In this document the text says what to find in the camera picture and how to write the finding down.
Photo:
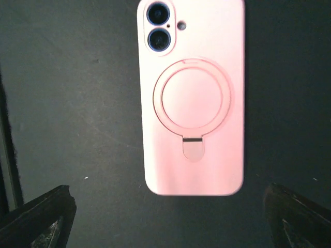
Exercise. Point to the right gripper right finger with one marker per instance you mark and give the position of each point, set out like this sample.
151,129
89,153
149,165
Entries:
294,220

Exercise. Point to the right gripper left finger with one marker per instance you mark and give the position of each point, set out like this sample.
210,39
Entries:
45,221

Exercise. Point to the pink cased phone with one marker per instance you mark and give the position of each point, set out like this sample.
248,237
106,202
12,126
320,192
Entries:
192,83

